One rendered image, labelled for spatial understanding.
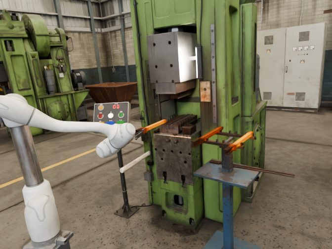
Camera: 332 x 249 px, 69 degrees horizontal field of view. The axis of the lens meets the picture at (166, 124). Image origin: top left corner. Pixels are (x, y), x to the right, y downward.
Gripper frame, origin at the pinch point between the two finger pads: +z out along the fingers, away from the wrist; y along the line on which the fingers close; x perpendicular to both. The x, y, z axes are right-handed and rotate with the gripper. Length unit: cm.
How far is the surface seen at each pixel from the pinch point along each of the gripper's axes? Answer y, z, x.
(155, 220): -21, 34, -106
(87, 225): -81, -2, -106
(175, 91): 7, 44, 22
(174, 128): 3.8, 43.8, -10.8
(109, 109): -58, 30, 7
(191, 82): 7, 77, 25
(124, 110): -44, 36, 6
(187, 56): 12, 61, 50
